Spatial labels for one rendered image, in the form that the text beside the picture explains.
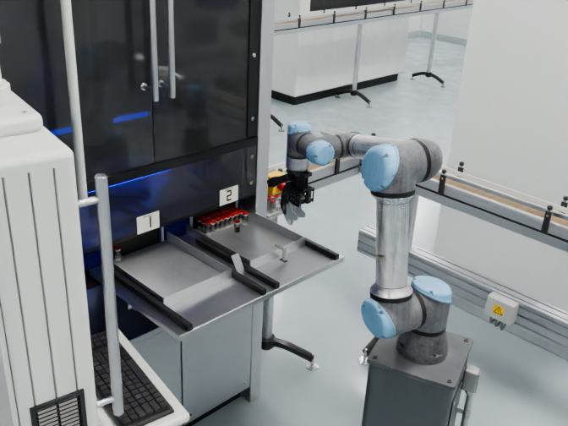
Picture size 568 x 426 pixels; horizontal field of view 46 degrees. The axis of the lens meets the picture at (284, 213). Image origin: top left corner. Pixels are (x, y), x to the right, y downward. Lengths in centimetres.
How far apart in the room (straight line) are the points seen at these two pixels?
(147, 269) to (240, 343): 70
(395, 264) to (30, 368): 93
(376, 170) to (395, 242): 20
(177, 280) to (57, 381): 73
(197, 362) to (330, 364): 83
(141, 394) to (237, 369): 108
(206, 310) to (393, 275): 56
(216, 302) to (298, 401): 110
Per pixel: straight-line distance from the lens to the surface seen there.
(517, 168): 340
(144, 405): 177
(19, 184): 130
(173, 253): 230
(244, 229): 246
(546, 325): 289
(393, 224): 177
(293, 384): 313
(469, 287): 300
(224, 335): 268
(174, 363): 257
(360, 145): 205
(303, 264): 225
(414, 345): 200
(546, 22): 324
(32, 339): 145
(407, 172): 173
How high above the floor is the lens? 199
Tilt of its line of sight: 25 degrees down
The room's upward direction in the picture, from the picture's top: 3 degrees clockwise
